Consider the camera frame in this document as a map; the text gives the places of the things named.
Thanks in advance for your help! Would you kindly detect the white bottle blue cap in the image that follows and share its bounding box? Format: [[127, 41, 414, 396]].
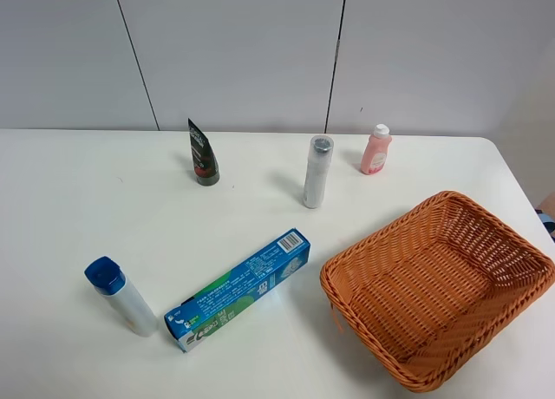
[[84, 256, 158, 337]]

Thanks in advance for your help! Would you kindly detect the pink bottle white cap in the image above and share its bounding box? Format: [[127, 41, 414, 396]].
[[361, 124, 392, 175]]

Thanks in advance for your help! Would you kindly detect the dark green tube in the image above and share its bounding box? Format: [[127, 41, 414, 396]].
[[188, 119, 220, 186]]

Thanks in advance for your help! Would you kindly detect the colourful object at table edge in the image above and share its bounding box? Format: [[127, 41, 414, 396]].
[[535, 193, 555, 241]]

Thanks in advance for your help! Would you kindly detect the blue toothpaste box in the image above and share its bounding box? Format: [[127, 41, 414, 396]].
[[164, 228, 310, 352]]

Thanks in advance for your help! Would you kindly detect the orange wicker basket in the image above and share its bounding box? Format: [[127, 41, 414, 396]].
[[320, 191, 554, 393]]

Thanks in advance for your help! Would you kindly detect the white bottle clear cap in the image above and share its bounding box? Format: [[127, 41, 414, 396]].
[[303, 135, 334, 209]]

